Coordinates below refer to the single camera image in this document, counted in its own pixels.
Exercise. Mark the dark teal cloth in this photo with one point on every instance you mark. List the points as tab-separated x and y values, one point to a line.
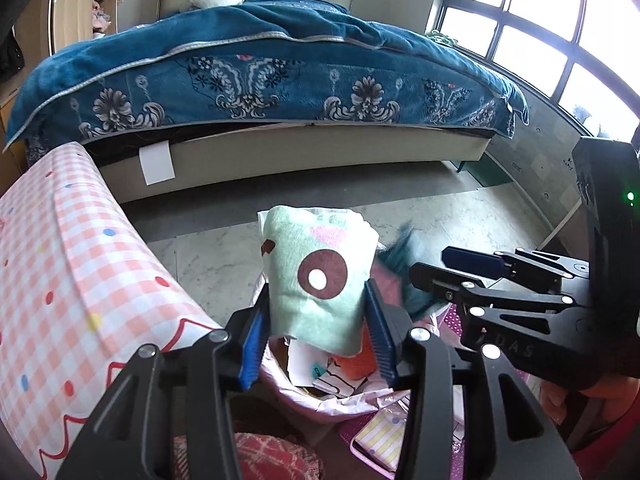
398	258

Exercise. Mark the wooden wardrobe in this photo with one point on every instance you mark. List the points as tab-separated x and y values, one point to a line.
71	21

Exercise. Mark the pink lined trash bin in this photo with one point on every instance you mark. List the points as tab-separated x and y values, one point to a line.
308	402

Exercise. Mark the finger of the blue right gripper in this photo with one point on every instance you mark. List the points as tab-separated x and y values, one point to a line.
442	284
477	263

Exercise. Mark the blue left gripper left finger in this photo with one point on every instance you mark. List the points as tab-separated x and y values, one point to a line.
254	337

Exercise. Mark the black jacket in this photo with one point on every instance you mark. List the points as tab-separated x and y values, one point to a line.
11	58

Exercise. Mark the right hand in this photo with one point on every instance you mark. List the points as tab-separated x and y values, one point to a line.
617	393

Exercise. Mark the white paper tag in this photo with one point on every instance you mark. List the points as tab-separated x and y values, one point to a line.
156	163

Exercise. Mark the white green tissue package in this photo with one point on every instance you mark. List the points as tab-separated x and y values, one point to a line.
309	367

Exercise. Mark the beige upholstered bed frame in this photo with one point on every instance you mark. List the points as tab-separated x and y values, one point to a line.
212	154

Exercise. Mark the blue floral bedspread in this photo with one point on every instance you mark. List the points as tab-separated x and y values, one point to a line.
263	61

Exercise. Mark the pink checkered tablecloth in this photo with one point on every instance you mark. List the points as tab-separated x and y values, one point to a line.
80	292

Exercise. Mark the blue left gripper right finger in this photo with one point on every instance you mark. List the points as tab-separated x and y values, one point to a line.
379	320

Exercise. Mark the green towel brown circle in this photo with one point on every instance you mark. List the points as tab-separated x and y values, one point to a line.
316	262

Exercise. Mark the red plaid left leg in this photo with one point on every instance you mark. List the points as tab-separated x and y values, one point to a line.
267	457

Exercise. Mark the orange trash piece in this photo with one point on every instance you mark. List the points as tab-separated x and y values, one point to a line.
363	364

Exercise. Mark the large grid window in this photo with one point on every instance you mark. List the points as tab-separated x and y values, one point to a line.
580	55

